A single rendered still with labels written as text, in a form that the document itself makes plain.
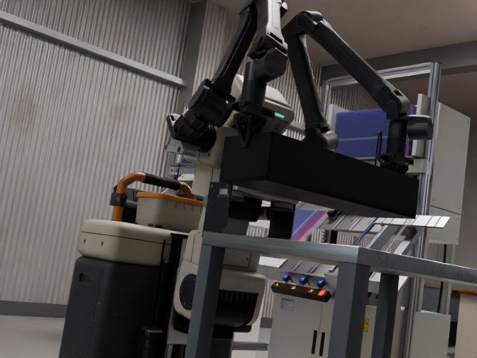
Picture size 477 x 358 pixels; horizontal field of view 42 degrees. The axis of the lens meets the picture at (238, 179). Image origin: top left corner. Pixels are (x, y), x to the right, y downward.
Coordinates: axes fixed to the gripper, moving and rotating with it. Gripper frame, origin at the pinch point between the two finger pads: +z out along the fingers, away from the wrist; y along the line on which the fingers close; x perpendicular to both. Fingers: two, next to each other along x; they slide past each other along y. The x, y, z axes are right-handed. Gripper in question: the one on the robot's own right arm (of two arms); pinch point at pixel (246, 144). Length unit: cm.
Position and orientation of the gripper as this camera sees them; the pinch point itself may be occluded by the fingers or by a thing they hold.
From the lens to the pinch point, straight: 146.8
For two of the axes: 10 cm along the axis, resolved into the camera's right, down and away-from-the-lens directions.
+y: 7.5, 2.0, 6.3
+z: -1.4, 9.8, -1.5
